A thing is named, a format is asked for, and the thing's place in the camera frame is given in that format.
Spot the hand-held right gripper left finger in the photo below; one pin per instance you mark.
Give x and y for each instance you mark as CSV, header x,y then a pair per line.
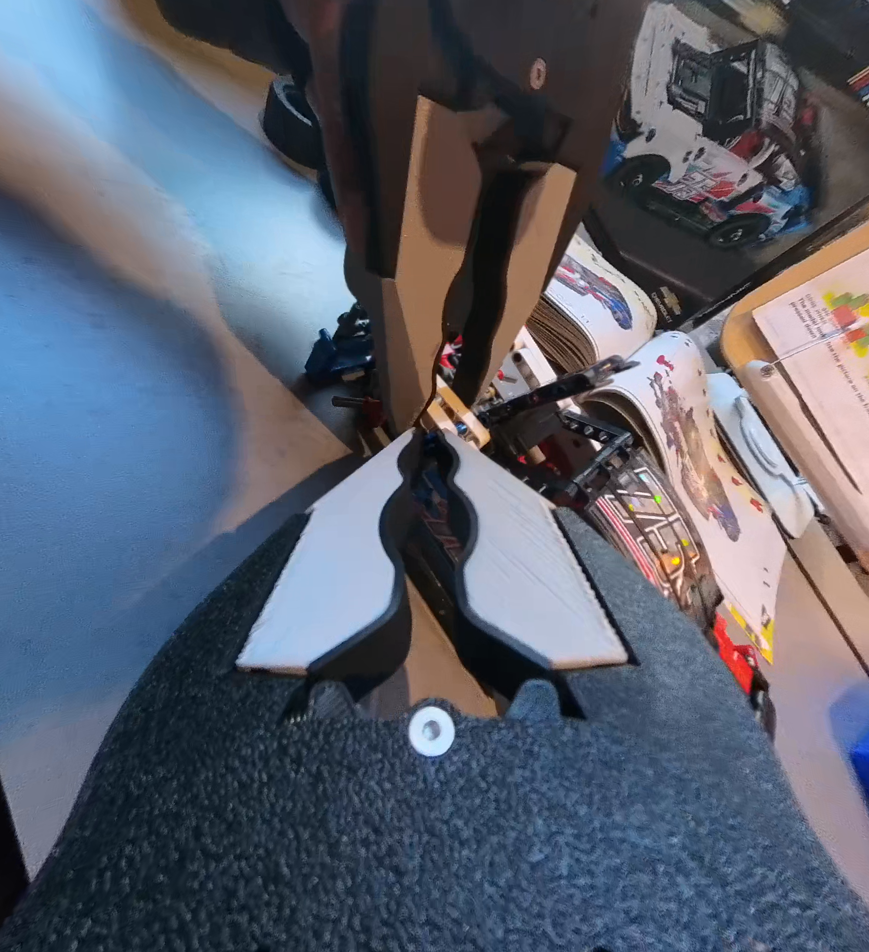
x,y
323,595

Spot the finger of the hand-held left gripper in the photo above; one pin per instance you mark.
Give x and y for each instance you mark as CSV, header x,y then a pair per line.
x,y
427,245
531,238

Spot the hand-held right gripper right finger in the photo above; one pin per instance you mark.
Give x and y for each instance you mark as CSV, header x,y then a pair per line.
x,y
539,587

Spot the toy brick race car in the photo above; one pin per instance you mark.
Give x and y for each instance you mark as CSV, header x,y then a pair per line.
x,y
628,520

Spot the grey desk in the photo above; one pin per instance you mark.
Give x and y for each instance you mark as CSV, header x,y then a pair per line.
x,y
70,446

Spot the black toy tyre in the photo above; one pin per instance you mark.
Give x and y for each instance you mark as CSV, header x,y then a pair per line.
x,y
327,190
286,119

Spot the black toy set box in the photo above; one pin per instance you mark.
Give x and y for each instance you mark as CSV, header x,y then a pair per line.
x,y
702,111

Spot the yellow-cornered white booklet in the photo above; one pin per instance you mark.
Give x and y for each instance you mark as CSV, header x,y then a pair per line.
x,y
710,461

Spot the tan clipboard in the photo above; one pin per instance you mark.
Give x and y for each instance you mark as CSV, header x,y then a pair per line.
x,y
739,335

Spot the white stand base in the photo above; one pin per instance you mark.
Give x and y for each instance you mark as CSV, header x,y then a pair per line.
x,y
762,446

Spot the printed instruction sheet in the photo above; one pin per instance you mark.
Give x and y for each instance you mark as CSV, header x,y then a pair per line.
x,y
836,387

